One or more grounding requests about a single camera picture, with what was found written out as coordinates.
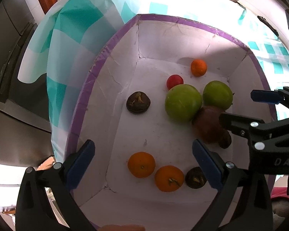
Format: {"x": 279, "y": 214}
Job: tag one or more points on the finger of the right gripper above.
{"x": 237, "y": 124}
{"x": 278, "y": 96}

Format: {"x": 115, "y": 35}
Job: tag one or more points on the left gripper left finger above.
{"x": 33, "y": 211}

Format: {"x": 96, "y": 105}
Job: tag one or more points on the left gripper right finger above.
{"x": 253, "y": 210}

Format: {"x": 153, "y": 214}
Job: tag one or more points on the dark red pomegranate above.
{"x": 207, "y": 127}

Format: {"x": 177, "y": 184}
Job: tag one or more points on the dark passion fruit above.
{"x": 195, "y": 178}
{"x": 138, "y": 102}

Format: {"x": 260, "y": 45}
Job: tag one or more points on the large green apple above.
{"x": 182, "y": 102}

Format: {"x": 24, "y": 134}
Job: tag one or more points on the orange tangerine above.
{"x": 141, "y": 164}
{"x": 198, "y": 67}
{"x": 169, "y": 178}

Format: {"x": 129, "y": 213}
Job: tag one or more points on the small red tomato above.
{"x": 174, "y": 80}

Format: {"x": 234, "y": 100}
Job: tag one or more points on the grey refrigerator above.
{"x": 24, "y": 123}

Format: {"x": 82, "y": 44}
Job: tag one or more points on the white box purple rim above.
{"x": 140, "y": 57}

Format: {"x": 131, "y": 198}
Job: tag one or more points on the teal checkered tablecloth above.
{"x": 73, "y": 32}

